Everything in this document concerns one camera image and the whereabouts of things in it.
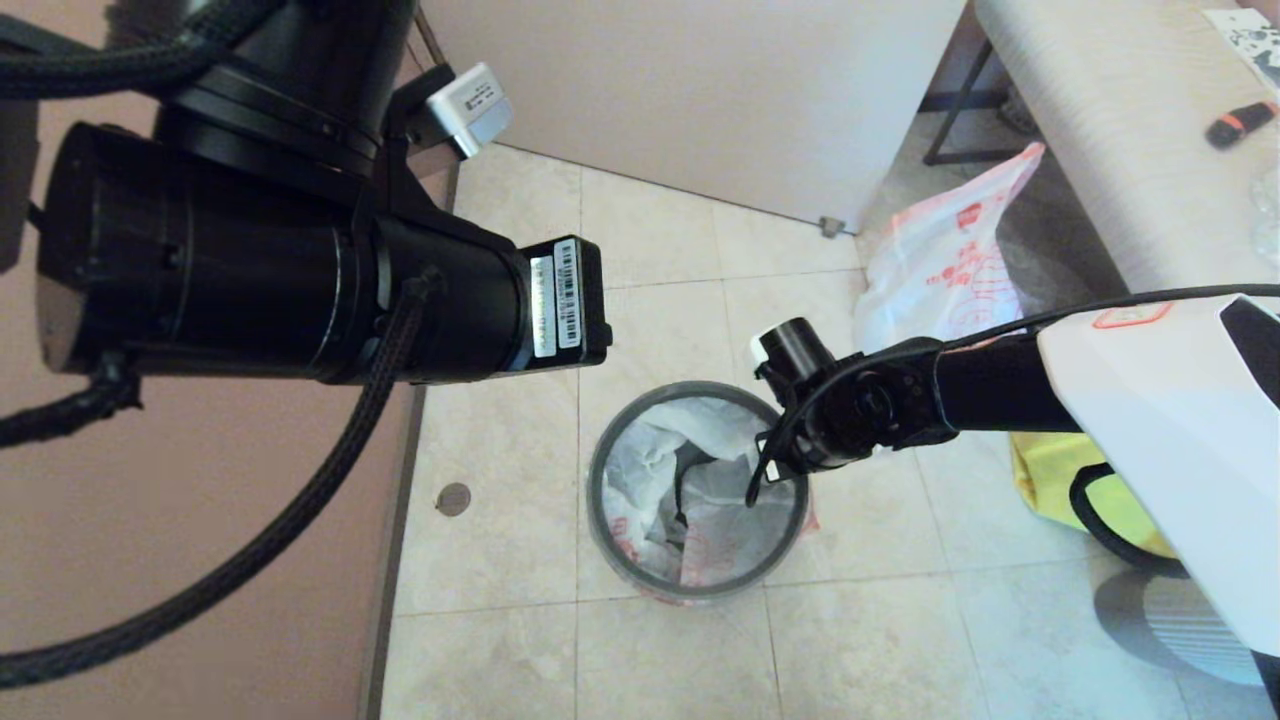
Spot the white red-print trash bag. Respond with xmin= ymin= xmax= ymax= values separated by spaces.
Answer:
xmin=853 ymin=143 xmax=1047 ymax=353
xmin=600 ymin=397 xmax=819 ymax=607

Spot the grey bin retaining ring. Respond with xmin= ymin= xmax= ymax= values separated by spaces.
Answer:
xmin=587 ymin=381 xmax=811 ymax=603

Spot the yellow fabric bag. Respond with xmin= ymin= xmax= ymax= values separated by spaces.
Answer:
xmin=1010 ymin=432 xmax=1181 ymax=561

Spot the clear bag with dark contents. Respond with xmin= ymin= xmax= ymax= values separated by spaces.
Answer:
xmin=1000 ymin=210 xmax=1121 ymax=326

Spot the white door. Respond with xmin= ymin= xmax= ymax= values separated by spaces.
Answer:
xmin=410 ymin=0 xmax=969 ymax=236

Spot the grey ribbed round object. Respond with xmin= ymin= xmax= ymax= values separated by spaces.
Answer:
xmin=1093 ymin=570 xmax=1266 ymax=689

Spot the white wood-grain table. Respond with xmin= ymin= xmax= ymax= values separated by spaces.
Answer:
xmin=972 ymin=0 xmax=1280 ymax=301

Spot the clear plastic wrap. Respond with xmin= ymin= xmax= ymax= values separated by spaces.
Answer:
xmin=1250 ymin=165 xmax=1280 ymax=267

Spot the black and orange marker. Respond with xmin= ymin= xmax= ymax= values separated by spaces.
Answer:
xmin=1206 ymin=100 xmax=1280 ymax=151

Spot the black-patterned white paper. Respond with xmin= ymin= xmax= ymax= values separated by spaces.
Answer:
xmin=1203 ymin=8 xmax=1280 ymax=91

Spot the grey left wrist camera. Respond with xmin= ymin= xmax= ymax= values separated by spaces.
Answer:
xmin=410 ymin=62 xmax=515 ymax=161

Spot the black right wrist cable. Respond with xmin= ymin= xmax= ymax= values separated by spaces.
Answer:
xmin=745 ymin=284 xmax=1280 ymax=576

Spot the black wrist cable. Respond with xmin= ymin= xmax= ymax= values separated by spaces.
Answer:
xmin=745 ymin=284 xmax=1280 ymax=576
xmin=0 ymin=0 xmax=446 ymax=691

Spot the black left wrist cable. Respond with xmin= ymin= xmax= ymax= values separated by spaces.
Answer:
xmin=0 ymin=0 xmax=446 ymax=691

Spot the black metal table frame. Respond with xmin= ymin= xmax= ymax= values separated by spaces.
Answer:
xmin=918 ymin=40 xmax=1047 ymax=167

